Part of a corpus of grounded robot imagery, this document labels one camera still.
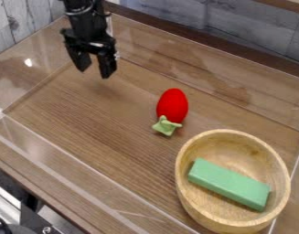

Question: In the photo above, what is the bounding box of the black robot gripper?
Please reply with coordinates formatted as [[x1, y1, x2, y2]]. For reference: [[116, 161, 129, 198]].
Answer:
[[60, 28, 117, 79]]

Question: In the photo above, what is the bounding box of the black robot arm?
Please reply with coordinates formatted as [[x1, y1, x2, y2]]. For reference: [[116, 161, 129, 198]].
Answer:
[[60, 0, 117, 79]]

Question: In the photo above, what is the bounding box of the red plush strawberry fruit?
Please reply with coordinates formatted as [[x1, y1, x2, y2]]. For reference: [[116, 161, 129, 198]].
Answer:
[[151, 88, 188, 136]]

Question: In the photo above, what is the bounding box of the green rectangular block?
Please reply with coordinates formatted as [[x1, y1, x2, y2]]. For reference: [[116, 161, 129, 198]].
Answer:
[[187, 158, 271, 212]]

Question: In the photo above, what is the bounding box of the light wooden bowl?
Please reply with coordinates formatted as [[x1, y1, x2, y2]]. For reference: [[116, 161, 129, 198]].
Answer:
[[175, 129, 291, 234]]

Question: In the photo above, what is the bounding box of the clear acrylic enclosure wall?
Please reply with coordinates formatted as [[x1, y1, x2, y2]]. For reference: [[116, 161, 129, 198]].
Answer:
[[0, 16, 299, 234]]

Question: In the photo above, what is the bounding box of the black metal stand bracket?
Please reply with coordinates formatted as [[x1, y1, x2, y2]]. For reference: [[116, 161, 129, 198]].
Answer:
[[20, 194, 55, 234]]

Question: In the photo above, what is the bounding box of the black cable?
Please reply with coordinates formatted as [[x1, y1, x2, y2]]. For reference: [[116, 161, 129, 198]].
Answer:
[[0, 215, 12, 234]]

